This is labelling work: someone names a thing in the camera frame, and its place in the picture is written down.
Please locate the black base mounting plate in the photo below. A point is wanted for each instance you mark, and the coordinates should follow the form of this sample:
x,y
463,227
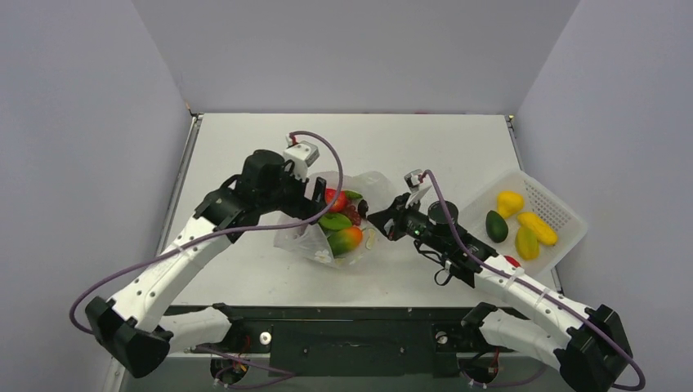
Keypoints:
x,y
352,341

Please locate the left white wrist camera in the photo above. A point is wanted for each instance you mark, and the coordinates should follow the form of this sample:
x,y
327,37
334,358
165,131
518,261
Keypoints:
x,y
300,157

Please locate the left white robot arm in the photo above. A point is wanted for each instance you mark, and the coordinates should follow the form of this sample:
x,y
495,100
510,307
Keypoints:
x,y
133,325

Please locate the yellow fake mango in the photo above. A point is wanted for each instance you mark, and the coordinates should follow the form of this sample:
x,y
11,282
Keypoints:
x,y
544,232

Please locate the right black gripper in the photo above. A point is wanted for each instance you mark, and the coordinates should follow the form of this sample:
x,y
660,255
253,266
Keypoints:
x,y
395,217

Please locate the dark red fake grapes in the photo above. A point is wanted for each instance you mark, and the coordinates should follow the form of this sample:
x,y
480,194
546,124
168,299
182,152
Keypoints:
x,y
356,211

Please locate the white plastic basket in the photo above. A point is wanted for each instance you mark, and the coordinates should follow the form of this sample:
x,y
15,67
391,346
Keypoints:
x,y
569,227

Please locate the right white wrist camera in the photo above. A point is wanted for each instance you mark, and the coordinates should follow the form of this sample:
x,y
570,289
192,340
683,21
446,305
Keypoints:
x,y
418,187

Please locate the orange green fake mango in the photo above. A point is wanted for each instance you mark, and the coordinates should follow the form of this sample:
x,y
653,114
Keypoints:
x,y
345,240

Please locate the green fake leaf fruit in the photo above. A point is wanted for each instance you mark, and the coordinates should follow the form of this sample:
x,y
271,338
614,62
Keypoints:
x,y
334,222

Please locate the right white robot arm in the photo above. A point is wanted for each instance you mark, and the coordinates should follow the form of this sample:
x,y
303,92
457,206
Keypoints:
x,y
588,347

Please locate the clear plastic bag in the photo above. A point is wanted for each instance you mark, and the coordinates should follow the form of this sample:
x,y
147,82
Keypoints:
x,y
310,241

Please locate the red fake apple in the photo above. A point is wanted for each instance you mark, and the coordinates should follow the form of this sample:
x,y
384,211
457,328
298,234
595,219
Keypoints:
x,y
512,261

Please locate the dark green avocado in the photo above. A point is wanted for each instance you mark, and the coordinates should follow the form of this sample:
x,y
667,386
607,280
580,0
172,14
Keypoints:
x,y
496,227

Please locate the yellow green star fruit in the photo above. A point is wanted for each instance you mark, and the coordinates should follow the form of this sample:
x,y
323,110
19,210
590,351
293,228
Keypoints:
x,y
527,244

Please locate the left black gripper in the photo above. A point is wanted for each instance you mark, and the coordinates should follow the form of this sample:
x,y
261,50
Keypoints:
x,y
304,207

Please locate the yellow fake pepper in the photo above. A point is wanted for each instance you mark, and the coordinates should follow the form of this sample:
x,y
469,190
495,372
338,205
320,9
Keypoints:
x,y
509,203

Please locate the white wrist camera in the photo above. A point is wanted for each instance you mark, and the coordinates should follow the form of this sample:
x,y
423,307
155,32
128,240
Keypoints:
x,y
418,187
300,157

